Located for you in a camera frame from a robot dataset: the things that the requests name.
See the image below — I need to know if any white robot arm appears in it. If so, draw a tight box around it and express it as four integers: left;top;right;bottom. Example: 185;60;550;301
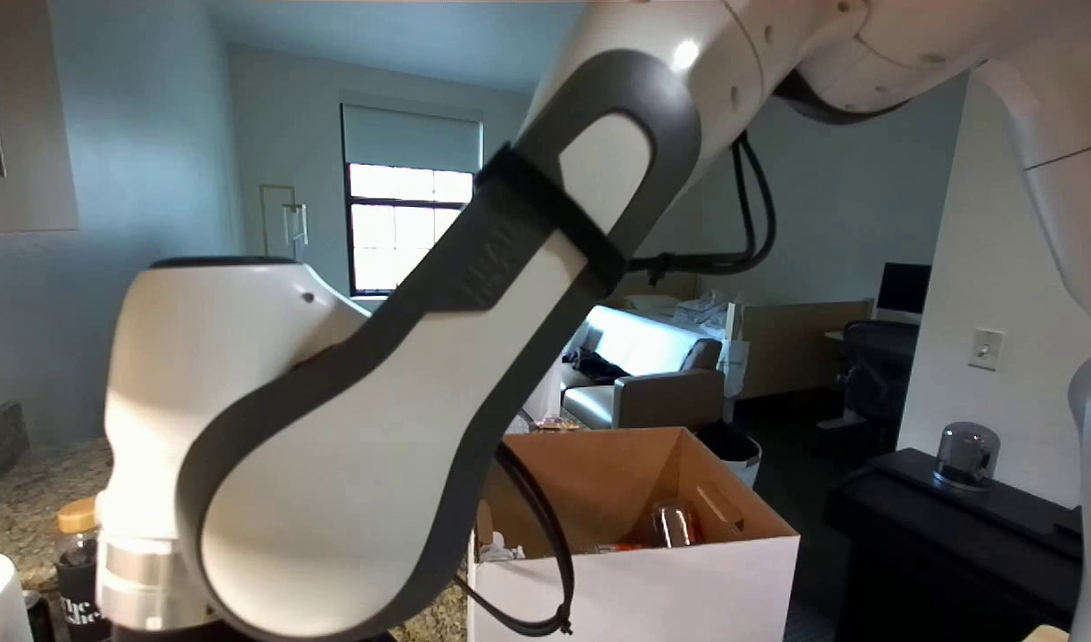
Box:
97;0;1091;642

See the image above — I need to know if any glass jar on dresser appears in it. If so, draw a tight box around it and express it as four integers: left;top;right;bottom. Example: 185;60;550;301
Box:
933;421;1003;488

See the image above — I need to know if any white cardboard storage box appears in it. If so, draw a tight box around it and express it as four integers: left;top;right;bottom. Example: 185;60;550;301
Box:
467;427;798;642

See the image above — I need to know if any wall light switch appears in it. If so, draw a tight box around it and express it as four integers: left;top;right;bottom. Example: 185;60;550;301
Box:
971;327;1003;372

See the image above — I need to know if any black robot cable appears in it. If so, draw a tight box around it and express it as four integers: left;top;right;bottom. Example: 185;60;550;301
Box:
621;127;782;282

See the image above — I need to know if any window with roller blind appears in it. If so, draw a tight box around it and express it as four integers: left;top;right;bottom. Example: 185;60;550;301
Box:
343;107;484;297

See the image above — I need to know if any black dresser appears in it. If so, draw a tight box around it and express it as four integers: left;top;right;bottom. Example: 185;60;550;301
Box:
824;450;1082;642

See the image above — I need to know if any dark bottle with cork lid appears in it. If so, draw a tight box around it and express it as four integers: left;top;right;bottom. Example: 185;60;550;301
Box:
55;496;111;642

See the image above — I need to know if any grey armchair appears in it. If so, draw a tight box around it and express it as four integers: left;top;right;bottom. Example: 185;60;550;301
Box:
558;338;722;427

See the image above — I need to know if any computer monitor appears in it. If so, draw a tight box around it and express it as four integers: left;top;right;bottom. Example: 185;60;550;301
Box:
878;264;930;314

